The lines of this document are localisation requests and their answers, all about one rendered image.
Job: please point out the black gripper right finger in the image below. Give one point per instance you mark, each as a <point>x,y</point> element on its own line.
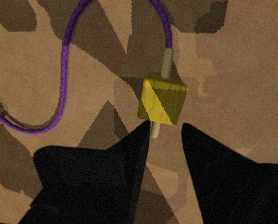
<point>230,188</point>

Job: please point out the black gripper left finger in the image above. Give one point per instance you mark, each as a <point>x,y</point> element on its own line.
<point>119,168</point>

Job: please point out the wooden stick with purple cord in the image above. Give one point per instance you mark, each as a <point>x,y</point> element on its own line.
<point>165,70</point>

